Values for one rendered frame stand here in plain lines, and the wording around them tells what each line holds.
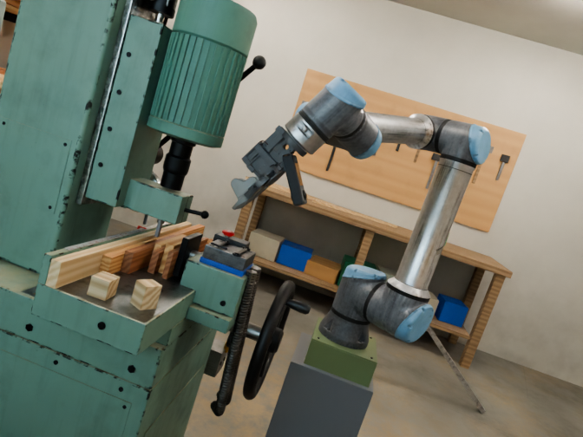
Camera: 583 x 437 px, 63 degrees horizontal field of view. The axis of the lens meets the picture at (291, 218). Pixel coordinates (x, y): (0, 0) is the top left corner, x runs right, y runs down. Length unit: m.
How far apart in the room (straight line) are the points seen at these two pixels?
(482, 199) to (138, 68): 3.75
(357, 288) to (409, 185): 2.80
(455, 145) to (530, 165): 3.06
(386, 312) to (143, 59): 1.06
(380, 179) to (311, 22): 1.54
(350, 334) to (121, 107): 1.07
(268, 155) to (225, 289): 0.30
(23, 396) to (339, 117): 0.89
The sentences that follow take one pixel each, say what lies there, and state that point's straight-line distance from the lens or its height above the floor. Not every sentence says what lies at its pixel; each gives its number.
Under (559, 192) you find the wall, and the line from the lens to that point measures 4.72.
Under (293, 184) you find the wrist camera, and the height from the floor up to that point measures 1.18.
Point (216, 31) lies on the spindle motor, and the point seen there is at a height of 1.43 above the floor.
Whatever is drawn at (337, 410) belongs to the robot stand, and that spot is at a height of 0.44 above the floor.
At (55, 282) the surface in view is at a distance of 0.92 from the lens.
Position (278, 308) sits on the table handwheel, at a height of 0.92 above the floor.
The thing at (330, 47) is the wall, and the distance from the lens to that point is 4.55.
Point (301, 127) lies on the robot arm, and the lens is 1.03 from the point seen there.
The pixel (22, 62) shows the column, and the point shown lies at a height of 1.25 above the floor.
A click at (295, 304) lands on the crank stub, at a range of 1.08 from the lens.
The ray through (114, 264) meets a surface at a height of 0.92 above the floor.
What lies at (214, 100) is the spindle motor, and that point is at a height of 1.30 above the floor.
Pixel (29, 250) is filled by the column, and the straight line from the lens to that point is 1.24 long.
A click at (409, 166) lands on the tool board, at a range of 4.41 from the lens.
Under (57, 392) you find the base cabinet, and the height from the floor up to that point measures 0.63.
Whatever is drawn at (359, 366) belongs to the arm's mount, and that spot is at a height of 0.61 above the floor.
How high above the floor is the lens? 1.26
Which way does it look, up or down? 9 degrees down
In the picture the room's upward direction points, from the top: 18 degrees clockwise
